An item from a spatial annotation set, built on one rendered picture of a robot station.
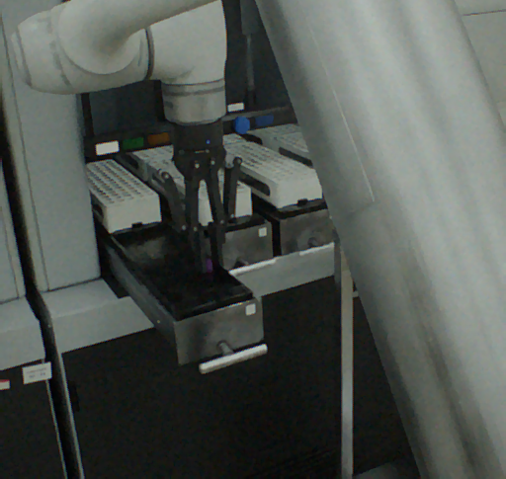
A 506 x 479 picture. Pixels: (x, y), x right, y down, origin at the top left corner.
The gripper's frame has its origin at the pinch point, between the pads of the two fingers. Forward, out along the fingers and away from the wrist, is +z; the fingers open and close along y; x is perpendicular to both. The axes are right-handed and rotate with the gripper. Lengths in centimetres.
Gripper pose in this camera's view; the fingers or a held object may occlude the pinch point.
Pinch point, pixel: (207, 247)
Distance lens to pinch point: 110.7
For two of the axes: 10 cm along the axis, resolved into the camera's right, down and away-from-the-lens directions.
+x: 4.6, 3.0, -8.4
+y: -8.9, 2.2, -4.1
